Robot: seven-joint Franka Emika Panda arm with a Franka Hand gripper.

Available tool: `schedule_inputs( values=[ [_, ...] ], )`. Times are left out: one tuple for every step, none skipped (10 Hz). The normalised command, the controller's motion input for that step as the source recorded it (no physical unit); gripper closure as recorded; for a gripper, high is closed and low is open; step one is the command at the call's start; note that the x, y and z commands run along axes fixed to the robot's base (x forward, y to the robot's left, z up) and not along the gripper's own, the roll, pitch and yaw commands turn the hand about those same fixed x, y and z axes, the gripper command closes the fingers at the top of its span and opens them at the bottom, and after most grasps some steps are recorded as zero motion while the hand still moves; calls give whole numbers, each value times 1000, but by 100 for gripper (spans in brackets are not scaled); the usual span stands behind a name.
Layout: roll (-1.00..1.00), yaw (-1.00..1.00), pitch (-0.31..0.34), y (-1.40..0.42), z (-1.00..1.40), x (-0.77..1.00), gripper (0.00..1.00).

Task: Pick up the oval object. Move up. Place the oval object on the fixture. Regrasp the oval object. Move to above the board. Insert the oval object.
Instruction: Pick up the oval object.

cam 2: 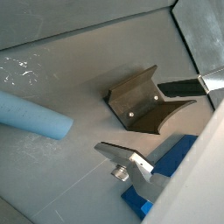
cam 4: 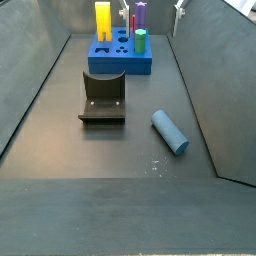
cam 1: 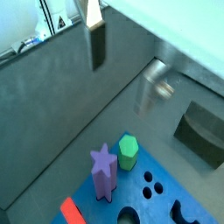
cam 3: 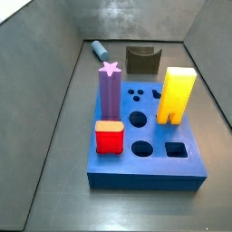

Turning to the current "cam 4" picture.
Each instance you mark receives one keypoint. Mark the black curved fixture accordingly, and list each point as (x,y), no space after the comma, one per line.
(105,98)

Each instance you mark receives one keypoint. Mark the yellow arch block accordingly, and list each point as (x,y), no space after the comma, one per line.
(103,21)

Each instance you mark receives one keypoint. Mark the blue foam shape board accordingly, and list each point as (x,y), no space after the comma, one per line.
(119,55)

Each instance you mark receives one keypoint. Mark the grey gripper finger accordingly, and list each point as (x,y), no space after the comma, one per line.
(124,12)
(179,13)

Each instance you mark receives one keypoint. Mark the green hexagon peg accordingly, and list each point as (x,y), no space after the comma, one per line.
(140,40)

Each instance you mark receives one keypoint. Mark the red block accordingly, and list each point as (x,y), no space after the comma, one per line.
(133,23)

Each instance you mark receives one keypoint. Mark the purple star peg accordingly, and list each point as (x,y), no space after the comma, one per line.
(140,14)

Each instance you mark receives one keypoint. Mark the blue oval cylinder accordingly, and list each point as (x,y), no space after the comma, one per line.
(169,132)

